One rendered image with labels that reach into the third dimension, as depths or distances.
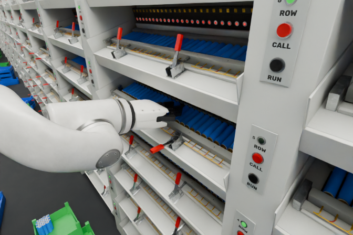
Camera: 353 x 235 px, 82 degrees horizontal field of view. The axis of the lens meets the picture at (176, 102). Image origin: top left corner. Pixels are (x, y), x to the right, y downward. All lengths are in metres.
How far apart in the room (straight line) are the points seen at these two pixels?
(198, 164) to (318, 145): 0.27
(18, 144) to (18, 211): 1.51
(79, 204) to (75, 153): 1.36
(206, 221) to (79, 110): 0.44
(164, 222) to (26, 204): 1.22
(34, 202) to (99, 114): 1.48
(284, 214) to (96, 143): 0.35
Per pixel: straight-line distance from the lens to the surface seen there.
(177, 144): 0.54
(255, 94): 0.32
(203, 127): 0.55
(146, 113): 0.48
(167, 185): 0.71
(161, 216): 0.88
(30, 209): 1.84
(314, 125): 0.32
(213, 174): 0.48
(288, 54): 0.29
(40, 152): 0.35
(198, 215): 0.65
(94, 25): 0.81
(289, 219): 0.44
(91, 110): 0.43
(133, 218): 1.14
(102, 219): 1.58
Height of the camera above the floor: 1.22
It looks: 24 degrees down
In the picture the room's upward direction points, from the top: straight up
